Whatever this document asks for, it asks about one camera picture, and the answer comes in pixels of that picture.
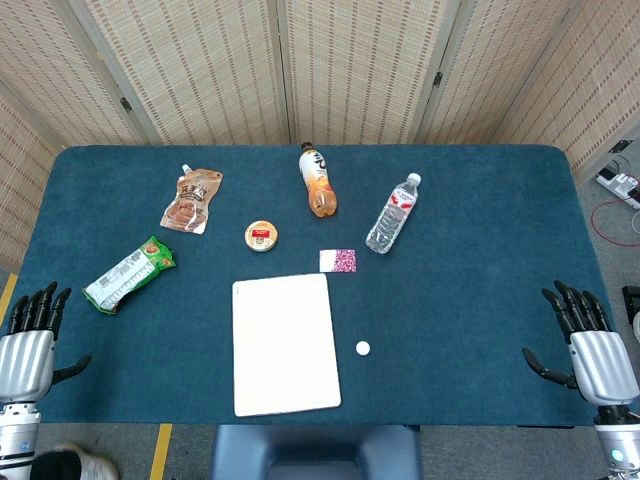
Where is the black and white shoe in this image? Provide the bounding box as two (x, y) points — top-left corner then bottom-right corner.
(29, 442), (121, 480)

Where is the black device on floor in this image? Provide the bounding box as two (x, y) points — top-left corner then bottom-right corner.
(621, 285), (640, 346)

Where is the red cable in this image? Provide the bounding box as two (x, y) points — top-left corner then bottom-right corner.
(590, 198), (640, 247)

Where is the brown spouted sauce pouch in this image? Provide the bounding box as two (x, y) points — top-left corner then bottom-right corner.
(159, 163), (225, 236)

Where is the orange drink bottle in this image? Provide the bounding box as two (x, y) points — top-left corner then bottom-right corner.
(298, 141), (339, 220)

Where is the woven bamboo folding screen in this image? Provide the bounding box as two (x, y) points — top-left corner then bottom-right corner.
(0, 0), (640, 274)

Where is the white power strip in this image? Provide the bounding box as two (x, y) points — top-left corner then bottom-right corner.
(594, 167), (640, 210)

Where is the yellow floor tape strip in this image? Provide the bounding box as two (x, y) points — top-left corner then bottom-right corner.
(148, 423), (174, 480)
(0, 272), (19, 324)

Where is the green white snack packet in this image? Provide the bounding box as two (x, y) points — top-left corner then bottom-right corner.
(82, 235), (177, 316)

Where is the clear water bottle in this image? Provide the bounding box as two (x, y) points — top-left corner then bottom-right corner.
(364, 172), (423, 256)

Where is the dark blue table cloth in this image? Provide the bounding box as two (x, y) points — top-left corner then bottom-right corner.
(9, 144), (632, 429)

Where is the round gold tin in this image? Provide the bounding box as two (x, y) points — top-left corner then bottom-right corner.
(244, 219), (280, 253)

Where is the pink patterned small packet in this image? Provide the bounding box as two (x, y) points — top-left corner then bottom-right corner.
(319, 248), (358, 274)

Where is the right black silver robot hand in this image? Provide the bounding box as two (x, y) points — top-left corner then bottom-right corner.
(521, 279), (640, 407)

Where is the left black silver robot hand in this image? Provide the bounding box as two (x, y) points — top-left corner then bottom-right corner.
(0, 280), (93, 405)

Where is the white rectangular magnetic board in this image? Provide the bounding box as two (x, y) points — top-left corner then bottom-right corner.
(231, 272), (343, 418)

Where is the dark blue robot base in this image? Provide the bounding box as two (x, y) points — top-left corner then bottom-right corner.
(209, 424), (424, 480)

